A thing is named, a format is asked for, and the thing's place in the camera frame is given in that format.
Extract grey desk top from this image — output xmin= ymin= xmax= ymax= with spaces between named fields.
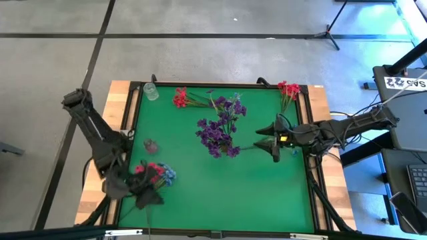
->
xmin=372 ymin=65 xmax=427 ymax=153

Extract black keyboard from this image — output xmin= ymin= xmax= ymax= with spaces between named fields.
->
xmin=406 ymin=163 xmax=427 ymax=214

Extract black smartphone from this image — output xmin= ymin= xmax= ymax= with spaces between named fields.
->
xmin=389 ymin=191 xmax=427 ymax=236

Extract black pole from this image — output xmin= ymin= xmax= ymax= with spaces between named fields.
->
xmin=386 ymin=38 xmax=427 ymax=76

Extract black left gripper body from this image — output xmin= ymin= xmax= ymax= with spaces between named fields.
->
xmin=105 ymin=163 xmax=134 ymax=201

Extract black desk base beam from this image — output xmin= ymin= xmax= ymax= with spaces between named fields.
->
xmin=339 ymin=131 xmax=394 ymax=167

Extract white cable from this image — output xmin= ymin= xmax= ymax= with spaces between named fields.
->
xmin=376 ymin=69 xmax=427 ymax=107

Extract clear glass vase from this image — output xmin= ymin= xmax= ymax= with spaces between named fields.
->
xmin=143 ymin=82 xmax=160 ymax=101

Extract black desk top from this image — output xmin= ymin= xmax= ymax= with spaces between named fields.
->
xmin=380 ymin=148 xmax=427 ymax=234

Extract green table mat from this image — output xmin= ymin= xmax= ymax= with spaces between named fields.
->
xmin=118 ymin=85 xmax=316 ymax=234

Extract silver metal bracket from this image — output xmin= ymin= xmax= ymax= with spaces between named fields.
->
xmin=105 ymin=228 xmax=143 ymax=237
xmin=289 ymin=233 xmax=330 ymax=240

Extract black tripod stand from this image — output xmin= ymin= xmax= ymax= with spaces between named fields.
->
xmin=305 ymin=0 xmax=350 ymax=51

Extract pink glass vase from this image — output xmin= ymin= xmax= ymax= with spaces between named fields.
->
xmin=143 ymin=138 xmax=159 ymax=155

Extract white printed label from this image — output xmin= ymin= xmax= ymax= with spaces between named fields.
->
xmin=383 ymin=76 xmax=427 ymax=91

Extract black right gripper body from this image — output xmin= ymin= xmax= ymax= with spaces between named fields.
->
xmin=272 ymin=115 xmax=303 ymax=163

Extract black aluminium table frame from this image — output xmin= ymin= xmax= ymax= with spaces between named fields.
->
xmin=75 ymin=79 xmax=360 ymax=240

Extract grey floor object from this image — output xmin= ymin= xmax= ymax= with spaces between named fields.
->
xmin=0 ymin=141 xmax=26 ymax=157

